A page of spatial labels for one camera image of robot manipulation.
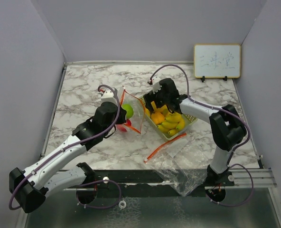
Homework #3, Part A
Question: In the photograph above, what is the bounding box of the red apple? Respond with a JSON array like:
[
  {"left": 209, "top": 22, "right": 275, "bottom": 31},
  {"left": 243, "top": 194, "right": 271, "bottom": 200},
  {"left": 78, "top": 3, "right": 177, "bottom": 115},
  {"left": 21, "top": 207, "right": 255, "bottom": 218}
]
[{"left": 116, "top": 119, "right": 131, "bottom": 133}]

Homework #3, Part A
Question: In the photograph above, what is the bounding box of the green apple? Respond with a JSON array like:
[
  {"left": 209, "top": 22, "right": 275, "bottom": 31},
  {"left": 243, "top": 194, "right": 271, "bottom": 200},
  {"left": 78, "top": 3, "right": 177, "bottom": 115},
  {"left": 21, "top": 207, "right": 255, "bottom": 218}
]
[{"left": 122, "top": 104, "right": 134, "bottom": 119}]

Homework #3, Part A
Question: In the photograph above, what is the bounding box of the orange yellow bell pepper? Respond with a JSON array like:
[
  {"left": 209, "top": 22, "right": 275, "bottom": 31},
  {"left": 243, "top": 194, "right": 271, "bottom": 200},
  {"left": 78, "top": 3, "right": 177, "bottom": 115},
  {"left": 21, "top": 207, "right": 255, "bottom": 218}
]
[{"left": 145, "top": 105, "right": 167, "bottom": 125}]

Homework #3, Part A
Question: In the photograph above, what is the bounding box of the green plastic basket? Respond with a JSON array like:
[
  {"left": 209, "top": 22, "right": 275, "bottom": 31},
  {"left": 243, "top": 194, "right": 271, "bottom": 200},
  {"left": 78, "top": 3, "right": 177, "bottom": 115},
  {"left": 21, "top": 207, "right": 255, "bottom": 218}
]
[{"left": 139, "top": 97, "right": 197, "bottom": 142}]

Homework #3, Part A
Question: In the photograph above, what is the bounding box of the clear zip bag red zipper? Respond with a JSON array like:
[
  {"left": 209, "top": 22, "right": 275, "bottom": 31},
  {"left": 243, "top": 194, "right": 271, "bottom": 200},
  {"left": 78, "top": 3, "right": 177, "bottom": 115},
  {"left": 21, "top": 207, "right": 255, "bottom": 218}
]
[{"left": 118, "top": 86, "right": 145, "bottom": 134}]

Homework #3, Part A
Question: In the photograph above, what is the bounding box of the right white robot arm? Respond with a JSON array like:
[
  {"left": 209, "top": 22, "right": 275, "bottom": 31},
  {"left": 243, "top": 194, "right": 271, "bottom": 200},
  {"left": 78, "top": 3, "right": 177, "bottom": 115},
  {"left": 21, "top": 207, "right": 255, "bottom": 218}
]
[{"left": 143, "top": 78, "right": 247, "bottom": 186}]

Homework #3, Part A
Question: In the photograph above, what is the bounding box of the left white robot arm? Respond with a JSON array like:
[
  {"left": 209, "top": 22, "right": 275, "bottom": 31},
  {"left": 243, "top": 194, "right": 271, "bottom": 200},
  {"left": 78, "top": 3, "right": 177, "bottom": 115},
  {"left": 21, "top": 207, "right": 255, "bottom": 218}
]
[{"left": 9, "top": 102, "right": 126, "bottom": 213}]

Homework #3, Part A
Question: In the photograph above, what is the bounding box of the yellow banana bunch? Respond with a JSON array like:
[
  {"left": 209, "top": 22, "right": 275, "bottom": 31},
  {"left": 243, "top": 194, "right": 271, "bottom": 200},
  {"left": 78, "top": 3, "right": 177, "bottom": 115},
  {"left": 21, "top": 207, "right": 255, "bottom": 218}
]
[{"left": 157, "top": 113, "right": 185, "bottom": 137}]

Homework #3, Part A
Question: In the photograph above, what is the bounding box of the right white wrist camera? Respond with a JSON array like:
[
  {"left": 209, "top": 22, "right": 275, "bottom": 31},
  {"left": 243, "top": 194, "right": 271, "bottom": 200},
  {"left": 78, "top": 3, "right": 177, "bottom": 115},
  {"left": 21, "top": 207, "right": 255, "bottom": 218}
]
[{"left": 148, "top": 76, "right": 161, "bottom": 94}]

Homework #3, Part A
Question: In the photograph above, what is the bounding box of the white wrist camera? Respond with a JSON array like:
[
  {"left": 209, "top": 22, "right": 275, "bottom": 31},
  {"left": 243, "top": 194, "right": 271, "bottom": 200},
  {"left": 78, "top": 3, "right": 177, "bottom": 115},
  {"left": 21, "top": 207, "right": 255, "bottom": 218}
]
[
  {"left": 148, "top": 76, "right": 161, "bottom": 94},
  {"left": 100, "top": 88, "right": 118, "bottom": 105}
]

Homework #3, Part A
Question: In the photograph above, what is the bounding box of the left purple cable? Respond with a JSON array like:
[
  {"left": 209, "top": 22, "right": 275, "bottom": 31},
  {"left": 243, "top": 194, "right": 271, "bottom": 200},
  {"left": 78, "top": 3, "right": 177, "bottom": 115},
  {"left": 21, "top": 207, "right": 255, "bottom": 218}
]
[{"left": 9, "top": 85, "right": 121, "bottom": 210}]

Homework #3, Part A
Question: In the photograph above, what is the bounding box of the purple cable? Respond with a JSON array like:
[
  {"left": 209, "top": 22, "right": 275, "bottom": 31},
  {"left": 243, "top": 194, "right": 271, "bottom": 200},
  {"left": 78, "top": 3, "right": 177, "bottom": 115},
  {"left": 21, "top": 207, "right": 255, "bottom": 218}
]
[
  {"left": 9, "top": 85, "right": 121, "bottom": 210},
  {"left": 149, "top": 64, "right": 254, "bottom": 206}
]

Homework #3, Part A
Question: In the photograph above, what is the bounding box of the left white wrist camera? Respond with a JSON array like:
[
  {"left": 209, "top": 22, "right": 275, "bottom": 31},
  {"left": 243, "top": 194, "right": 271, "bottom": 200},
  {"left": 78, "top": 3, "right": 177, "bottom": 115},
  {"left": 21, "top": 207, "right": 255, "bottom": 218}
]
[{"left": 100, "top": 88, "right": 118, "bottom": 105}]

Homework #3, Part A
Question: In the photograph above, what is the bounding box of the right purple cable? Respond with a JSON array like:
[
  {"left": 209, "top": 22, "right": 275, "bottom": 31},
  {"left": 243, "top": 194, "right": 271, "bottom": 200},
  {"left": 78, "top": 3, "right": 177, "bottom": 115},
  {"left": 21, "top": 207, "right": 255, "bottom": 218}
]
[{"left": 149, "top": 64, "right": 254, "bottom": 206}]

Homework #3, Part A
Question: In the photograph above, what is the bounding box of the small whiteboard wooden frame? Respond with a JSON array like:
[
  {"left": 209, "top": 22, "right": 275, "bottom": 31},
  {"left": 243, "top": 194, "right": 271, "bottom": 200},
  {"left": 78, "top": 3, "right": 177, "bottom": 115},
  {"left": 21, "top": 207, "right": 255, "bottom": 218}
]
[{"left": 194, "top": 44, "right": 241, "bottom": 79}]

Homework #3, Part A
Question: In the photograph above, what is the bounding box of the black mounting rail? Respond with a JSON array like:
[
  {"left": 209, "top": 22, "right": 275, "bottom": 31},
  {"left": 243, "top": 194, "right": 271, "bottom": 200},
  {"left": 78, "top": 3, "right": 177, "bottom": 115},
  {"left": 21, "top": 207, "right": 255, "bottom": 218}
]
[{"left": 66, "top": 163, "right": 236, "bottom": 198}]

